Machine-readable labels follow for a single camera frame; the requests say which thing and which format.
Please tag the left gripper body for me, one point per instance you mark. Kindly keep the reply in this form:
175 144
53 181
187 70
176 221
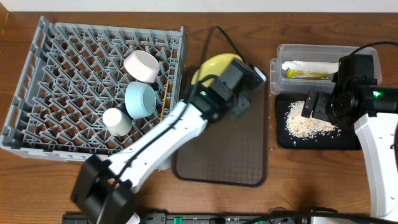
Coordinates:
241 106

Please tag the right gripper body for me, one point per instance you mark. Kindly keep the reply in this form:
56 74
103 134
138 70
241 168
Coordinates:
325 107

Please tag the rice leftovers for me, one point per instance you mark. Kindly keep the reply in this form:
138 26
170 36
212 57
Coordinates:
306 130

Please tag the white napkin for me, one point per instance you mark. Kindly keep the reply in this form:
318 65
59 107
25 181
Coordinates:
317 67

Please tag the green snack wrapper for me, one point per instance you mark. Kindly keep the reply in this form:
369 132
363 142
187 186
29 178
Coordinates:
301 74

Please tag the yellow plate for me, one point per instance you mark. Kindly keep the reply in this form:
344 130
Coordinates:
214 66

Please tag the wooden chopstick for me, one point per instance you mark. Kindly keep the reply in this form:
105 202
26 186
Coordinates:
164 101

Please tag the blue bowl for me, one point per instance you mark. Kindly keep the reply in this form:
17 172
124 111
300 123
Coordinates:
140 100

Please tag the white paper cup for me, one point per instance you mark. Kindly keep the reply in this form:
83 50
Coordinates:
116 122

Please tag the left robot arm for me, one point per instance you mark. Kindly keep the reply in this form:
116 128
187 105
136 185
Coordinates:
105 189

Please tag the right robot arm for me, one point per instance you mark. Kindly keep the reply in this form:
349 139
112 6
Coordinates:
358 101

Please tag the black waste tray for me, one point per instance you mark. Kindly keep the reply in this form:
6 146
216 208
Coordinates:
339 139

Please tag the grey dishwasher rack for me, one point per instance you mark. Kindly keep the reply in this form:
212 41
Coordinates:
73 73

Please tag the clear plastic bin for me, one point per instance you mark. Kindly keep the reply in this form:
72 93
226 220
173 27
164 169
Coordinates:
279 83

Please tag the brown serving tray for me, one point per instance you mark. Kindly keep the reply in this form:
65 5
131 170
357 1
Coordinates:
231 152

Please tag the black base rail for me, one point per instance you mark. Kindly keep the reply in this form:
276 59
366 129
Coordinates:
164 218

